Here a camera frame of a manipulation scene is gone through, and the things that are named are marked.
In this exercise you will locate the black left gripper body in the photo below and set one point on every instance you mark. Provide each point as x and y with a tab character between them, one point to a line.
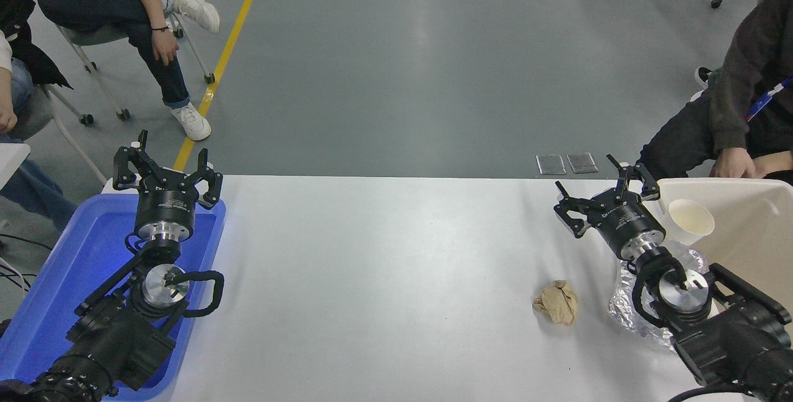
166	204

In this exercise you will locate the white paper cup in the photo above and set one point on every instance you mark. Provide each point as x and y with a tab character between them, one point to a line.
691	219

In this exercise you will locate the small white table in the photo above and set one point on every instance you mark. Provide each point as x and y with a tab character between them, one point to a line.
11	160

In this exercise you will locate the hand of person beside bin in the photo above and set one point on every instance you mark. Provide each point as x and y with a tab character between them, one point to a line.
732	163
774	163

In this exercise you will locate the seated person's hand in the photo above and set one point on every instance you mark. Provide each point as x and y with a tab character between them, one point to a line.
165	48

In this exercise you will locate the person beside bin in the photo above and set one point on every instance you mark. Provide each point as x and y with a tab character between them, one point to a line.
743	80

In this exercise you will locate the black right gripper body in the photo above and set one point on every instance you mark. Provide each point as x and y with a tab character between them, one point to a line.
626	219

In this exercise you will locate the blue plastic tray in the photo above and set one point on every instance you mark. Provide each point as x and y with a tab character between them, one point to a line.
68	266

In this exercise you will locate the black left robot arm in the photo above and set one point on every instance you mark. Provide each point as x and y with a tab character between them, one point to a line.
118	334

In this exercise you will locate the white wheeled chair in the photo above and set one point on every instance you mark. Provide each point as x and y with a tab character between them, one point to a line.
102	36

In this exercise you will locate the large pale bin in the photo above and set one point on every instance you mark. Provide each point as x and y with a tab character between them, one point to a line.
749	228

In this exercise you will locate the person beside small white table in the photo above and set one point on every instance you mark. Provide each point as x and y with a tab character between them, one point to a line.
25	55

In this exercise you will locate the seated person, legs crossed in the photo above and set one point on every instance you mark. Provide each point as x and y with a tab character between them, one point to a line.
99	8

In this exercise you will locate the hand of person beside table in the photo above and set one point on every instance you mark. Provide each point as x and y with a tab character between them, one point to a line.
6	118

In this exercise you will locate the metal floor plate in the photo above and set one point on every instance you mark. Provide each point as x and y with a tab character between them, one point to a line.
551	164
582	163

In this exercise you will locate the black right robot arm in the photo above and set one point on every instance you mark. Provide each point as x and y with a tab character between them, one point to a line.
731	340

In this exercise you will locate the crumpled tan paper ball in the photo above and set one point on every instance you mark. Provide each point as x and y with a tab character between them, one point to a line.
557	304

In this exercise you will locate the grey white-framed chair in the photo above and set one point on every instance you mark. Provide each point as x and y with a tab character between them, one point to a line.
40	111

